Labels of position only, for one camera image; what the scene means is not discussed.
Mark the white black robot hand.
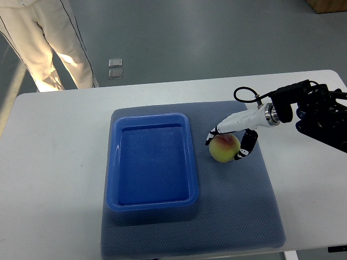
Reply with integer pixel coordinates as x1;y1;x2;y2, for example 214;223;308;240
205;103;280;160

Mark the green red peach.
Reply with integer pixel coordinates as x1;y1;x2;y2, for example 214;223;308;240
208;133;241;163

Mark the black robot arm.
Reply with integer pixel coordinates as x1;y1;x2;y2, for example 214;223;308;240
269;80;346;152

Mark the lower metal floor plate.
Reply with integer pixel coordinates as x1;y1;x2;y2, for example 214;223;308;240
108;68;123;80

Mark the metal floor plate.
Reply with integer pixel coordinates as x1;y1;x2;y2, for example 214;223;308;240
108;68;123;80
108;58;123;68

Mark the upper metal floor plate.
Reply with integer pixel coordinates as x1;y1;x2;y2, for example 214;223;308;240
108;58;123;68

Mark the grey blue table mat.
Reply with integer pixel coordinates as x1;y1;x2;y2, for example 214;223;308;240
101;101;286;259

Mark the blue plastic tray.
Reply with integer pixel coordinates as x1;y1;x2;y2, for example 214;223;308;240
106;113;199;212

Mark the brown cardboard box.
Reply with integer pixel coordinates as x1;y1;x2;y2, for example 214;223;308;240
306;0;346;14

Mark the person in beige trousers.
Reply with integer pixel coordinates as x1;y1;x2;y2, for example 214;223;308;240
1;1;99;92

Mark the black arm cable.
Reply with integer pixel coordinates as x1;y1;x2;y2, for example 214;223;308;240
233;86;274;108

